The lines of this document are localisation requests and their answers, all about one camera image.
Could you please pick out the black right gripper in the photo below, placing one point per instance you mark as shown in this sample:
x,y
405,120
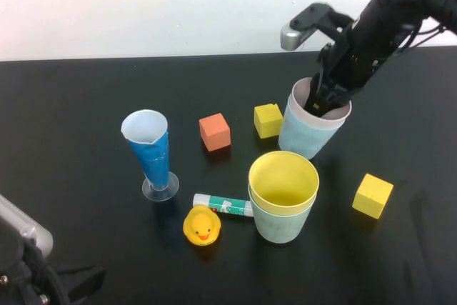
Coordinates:
x,y
360,55

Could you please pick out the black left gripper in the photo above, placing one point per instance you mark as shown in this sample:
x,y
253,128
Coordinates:
x,y
14,269

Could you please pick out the pink plastic cup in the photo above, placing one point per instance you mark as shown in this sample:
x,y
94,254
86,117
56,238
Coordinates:
x,y
332,119

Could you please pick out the light blue plastic cup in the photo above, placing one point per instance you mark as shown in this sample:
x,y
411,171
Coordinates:
x,y
303,133

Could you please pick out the yellow plastic cup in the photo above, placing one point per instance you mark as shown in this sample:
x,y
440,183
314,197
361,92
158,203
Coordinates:
x,y
282,180

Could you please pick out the yellow cube chipped corner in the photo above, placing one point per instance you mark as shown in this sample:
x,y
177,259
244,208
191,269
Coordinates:
x,y
267,121

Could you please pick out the yellow cube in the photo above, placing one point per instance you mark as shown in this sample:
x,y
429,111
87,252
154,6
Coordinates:
x,y
371,196

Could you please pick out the orange cube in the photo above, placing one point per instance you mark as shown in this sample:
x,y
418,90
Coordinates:
x,y
215,133

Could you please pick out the yellow rubber duck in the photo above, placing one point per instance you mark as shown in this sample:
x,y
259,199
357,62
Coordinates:
x,y
201,228

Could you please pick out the light green plastic cup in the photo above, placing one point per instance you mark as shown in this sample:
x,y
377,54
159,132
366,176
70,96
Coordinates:
x,y
278,226

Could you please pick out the blue taped measuring cylinder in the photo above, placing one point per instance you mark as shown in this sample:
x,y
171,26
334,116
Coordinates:
x,y
151,156

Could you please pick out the green white glue stick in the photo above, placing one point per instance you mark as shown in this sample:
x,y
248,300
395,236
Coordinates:
x,y
221,205

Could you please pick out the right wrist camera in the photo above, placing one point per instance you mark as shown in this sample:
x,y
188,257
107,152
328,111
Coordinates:
x,y
300,30

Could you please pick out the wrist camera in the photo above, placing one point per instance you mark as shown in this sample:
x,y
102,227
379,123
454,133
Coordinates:
x,y
25,228
300,30

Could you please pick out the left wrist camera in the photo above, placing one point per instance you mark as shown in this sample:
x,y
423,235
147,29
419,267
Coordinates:
x,y
25,228

